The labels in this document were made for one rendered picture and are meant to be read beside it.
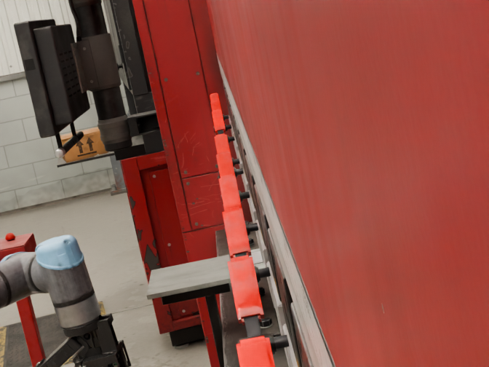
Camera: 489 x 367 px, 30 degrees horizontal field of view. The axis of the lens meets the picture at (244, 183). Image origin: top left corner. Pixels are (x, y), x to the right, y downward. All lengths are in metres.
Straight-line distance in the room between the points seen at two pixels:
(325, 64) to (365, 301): 0.05
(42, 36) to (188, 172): 0.62
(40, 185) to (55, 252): 7.44
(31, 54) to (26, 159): 6.14
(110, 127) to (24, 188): 5.79
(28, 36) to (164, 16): 0.44
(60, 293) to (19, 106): 7.38
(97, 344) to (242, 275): 0.90
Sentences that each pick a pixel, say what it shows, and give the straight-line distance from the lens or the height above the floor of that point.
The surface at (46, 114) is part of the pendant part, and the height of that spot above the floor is 1.31.
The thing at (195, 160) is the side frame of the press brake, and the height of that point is 1.10.
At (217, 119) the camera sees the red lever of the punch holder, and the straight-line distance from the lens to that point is 1.95.
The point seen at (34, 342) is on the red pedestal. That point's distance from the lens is 3.77.
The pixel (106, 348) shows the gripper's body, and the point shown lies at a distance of 1.65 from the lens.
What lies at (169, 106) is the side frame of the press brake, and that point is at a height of 1.27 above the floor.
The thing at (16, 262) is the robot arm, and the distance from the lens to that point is 1.67.
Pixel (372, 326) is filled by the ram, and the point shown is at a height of 1.46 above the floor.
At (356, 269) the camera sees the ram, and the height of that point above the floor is 1.47.
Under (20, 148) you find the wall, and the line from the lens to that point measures 8.99.
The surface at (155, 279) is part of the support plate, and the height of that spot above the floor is 1.00.
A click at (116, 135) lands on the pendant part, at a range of 3.29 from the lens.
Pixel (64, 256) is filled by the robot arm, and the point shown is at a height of 1.17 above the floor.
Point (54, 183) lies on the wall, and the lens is 9.02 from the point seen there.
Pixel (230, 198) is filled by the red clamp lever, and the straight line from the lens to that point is 1.16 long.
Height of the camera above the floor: 1.53
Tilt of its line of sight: 11 degrees down
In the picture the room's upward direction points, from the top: 11 degrees counter-clockwise
